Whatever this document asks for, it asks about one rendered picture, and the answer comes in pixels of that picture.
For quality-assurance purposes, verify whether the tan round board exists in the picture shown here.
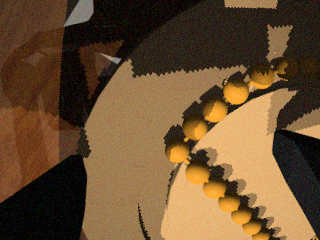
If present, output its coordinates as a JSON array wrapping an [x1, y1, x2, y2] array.
[[77, 0, 320, 240]]

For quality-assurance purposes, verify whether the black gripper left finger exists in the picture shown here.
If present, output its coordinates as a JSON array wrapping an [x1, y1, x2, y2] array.
[[0, 155, 88, 240]]

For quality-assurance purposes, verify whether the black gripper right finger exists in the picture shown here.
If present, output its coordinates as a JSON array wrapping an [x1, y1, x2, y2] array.
[[272, 129, 320, 240]]

